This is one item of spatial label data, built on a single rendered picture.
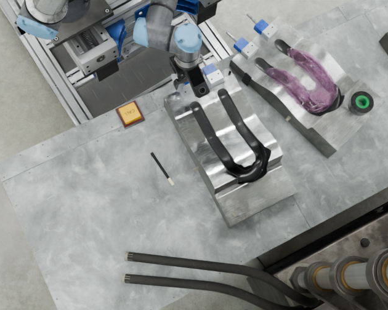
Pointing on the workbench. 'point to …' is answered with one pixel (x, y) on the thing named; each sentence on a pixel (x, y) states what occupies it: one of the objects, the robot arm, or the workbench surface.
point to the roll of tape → (361, 102)
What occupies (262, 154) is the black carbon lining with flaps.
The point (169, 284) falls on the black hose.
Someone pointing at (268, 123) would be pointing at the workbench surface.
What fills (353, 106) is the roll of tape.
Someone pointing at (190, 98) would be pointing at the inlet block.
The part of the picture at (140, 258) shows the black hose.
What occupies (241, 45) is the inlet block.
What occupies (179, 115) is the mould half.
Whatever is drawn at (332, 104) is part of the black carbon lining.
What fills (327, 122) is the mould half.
